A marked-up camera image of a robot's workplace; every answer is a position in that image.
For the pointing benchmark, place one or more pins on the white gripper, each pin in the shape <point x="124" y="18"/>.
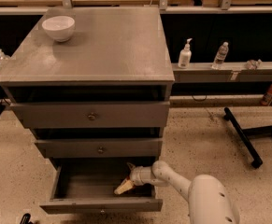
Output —
<point x="136" y="176"/>

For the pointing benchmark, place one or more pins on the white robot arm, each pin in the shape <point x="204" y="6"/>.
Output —
<point x="207" y="198"/>

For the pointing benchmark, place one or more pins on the grey open bottom drawer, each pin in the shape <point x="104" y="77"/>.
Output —
<point x="88" y="184"/>

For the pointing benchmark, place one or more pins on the grey top drawer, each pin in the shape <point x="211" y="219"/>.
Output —
<point x="91" y="114"/>

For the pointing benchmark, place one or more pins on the grey middle drawer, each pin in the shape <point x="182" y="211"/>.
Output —
<point x="100" y="148"/>

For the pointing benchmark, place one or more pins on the grey drawer cabinet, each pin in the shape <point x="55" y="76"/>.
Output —
<point x="116" y="54"/>

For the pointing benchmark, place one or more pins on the black stand base bar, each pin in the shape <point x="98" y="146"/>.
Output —
<point x="256" y="160"/>

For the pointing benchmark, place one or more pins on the white pump lotion bottle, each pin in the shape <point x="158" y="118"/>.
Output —
<point x="185" y="55"/>

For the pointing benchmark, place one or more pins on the clear plastic water bottle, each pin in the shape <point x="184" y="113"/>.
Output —
<point x="220" y="56"/>

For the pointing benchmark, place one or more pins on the white ceramic bowl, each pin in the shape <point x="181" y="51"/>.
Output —
<point x="59" y="28"/>

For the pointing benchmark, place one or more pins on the crumpled clear plastic wrap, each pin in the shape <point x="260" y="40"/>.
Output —
<point x="253" y="64"/>

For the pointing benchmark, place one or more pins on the orange spray can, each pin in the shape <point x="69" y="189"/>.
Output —
<point x="267" y="98"/>

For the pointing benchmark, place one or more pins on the clear pump bottle left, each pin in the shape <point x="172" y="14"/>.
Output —
<point x="3" y="58"/>

